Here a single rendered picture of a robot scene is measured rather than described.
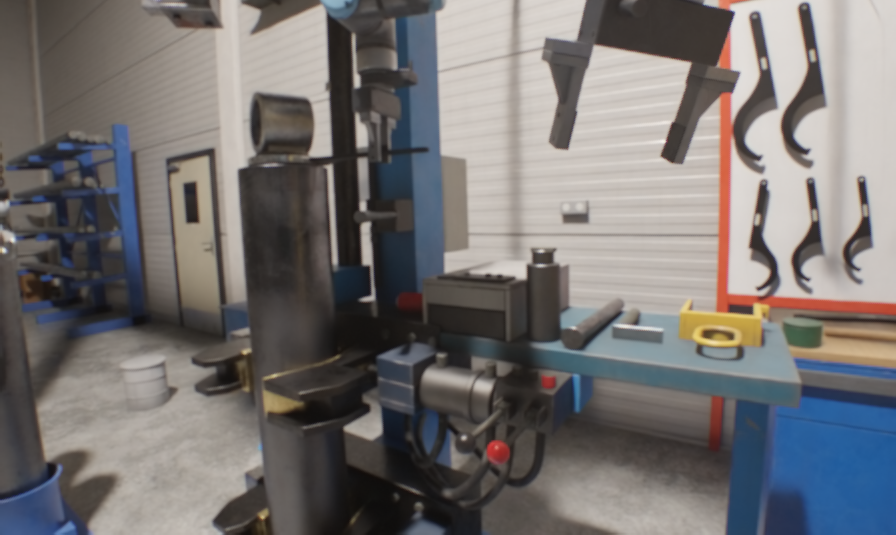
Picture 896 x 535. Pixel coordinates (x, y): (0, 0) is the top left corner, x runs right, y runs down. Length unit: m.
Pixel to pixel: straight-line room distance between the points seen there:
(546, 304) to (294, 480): 0.74
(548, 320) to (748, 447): 0.49
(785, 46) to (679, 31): 2.27
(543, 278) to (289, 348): 0.60
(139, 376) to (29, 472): 1.61
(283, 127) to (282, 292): 0.38
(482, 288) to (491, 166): 2.08
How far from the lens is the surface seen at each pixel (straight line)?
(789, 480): 1.70
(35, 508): 2.40
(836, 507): 1.75
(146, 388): 3.88
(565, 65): 0.46
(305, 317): 1.09
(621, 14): 0.46
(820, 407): 1.61
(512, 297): 0.99
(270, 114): 1.11
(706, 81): 0.53
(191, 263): 6.09
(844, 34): 2.79
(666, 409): 2.94
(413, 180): 1.37
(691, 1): 0.50
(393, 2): 0.92
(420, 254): 1.39
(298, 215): 1.07
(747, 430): 1.14
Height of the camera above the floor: 1.35
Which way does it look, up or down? 6 degrees down
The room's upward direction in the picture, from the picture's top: 2 degrees counter-clockwise
